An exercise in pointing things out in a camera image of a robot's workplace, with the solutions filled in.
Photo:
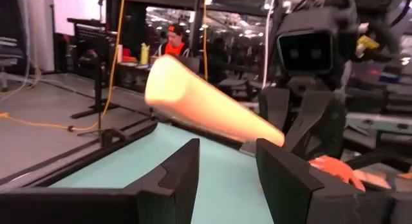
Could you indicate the orange plastic bin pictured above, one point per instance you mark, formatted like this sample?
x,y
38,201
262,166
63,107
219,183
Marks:
x,y
334,167

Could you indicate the cluttered work table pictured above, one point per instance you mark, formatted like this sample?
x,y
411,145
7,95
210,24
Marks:
x,y
128,72

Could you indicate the black stand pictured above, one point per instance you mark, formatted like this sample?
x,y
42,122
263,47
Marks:
x,y
96,72

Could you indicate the yellow bottle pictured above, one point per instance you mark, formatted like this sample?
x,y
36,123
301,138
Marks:
x,y
145,55

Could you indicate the black frame clamp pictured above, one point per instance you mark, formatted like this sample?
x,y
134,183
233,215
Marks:
x,y
111,135

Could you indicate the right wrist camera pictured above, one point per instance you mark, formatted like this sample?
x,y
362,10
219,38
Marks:
x,y
305,51

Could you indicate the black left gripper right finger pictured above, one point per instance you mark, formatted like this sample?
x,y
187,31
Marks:
x,y
305,201

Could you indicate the person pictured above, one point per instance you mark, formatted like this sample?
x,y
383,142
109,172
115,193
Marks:
x,y
174,47

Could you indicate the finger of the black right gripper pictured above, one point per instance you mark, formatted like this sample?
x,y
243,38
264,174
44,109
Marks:
x,y
322,127
273,105

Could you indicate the black table frame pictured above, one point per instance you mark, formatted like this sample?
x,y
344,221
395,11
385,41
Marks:
x,y
80,156

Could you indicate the teal green table mat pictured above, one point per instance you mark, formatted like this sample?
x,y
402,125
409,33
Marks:
x,y
219,185

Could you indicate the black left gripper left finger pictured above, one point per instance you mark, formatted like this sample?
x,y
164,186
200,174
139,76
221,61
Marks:
x,y
145,201

